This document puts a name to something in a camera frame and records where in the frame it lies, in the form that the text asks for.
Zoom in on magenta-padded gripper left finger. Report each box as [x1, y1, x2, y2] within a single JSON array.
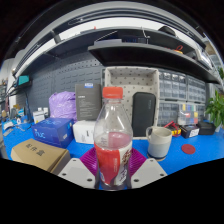
[[57, 147, 99, 189]]

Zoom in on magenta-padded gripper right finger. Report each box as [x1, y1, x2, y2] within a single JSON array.
[[128, 148, 168, 189]]

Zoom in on clear red-capped drink bottle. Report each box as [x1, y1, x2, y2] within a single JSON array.
[[93, 86, 134, 192]]

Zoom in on grey and white mug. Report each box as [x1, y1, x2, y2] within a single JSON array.
[[145, 126, 173, 160]]

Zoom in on small white carton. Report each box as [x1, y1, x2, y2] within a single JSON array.
[[72, 120, 98, 145]]

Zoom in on brown cardboard box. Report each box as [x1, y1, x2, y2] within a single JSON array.
[[10, 138, 72, 175]]

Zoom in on flat round red coaster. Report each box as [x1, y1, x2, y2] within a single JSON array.
[[181, 143, 197, 155]]

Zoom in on blue printed carton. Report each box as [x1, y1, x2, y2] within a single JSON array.
[[32, 117, 75, 149]]

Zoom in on yellow multimeter with red leads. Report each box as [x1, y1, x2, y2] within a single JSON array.
[[163, 120, 182, 138]]

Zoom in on black rounded zip case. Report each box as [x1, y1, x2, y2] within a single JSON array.
[[131, 91, 157, 138]]

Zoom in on black box with white label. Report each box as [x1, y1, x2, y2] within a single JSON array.
[[179, 123, 200, 139]]

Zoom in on grey small-parts drawer cabinet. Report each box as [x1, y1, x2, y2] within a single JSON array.
[[186, 75, 208, 104], [196, 103, 207, 123], [156, 99, 179, 127], [158, 69, 188, 101]]

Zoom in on purple plastic bag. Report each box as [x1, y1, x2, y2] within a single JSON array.
[[48, 91, 78, 122]]

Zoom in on small white labelled box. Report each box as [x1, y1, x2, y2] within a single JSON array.
[[32, 107, 49, 124]]

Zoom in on dark grey upright box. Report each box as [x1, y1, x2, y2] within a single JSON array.
[[74, 82, 103, 122]]

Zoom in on clear organizer with coloured parts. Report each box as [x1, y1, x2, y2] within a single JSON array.
[[177, 103, 198, 126]]

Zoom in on flat black case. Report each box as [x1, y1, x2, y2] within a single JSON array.
[[197, 120, 216, 136]]

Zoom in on green potted plant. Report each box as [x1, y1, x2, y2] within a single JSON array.
[[204, 89, 224, 129]]

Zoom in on white perforated tray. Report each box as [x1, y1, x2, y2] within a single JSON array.
[[104, 66, 160, 139]]

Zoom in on dark grey pegboard panel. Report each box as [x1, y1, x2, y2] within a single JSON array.
[[24, 54, 106, 116]]

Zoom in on teal storage bin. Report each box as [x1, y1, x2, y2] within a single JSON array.
[[14, 75, 30, 86]]

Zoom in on black wall shelf unit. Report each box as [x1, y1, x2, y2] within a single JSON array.
[[13, 4, 223, 84]]

